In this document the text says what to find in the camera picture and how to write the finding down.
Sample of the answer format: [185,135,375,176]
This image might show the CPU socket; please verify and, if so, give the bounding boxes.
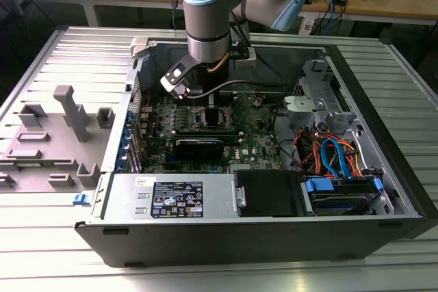
[194,105,237,131]

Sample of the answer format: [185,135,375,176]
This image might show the black RAM slot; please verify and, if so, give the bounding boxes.
[173,133,244,143]
[172,127,241,137]

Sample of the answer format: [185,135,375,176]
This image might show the green motherboard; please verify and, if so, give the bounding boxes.
[138,95,292,175]

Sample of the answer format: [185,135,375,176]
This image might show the black graphics card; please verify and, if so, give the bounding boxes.
[173,137,226,161]

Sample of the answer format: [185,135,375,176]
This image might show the silver chipset heatsink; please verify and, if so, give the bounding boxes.
[229,163,271,174]

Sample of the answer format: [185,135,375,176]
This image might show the black disk bay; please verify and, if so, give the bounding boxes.
[234,170,305,218]

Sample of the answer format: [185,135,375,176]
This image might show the metal drive cage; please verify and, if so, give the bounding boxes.
[293,59,363,135]

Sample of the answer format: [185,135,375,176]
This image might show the silver power supply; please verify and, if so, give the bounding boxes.
[101,172,237,220]

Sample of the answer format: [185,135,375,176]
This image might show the black PC case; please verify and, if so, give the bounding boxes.
[74,37,438,269]

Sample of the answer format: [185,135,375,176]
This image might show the grey parts rack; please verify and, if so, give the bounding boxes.
[0,85,116,194]

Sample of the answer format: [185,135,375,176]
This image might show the hard disk in blue carrier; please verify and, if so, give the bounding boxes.
[300,175,384,217]

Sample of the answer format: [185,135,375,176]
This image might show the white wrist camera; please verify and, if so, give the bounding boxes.
[159,54,192,101]

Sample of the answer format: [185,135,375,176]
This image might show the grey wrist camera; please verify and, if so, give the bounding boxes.
[235,47,258,69]

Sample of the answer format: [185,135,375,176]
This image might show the grey metal bracket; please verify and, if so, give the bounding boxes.
[283,95,315,125]

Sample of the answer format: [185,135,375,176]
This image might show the blue network cable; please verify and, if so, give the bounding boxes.
[324,0,339,29]

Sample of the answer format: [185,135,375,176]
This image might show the blue wire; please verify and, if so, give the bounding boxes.
[320,137,353,180]

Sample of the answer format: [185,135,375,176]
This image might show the orange red wire bundle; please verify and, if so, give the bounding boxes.
[296,127,367,178]

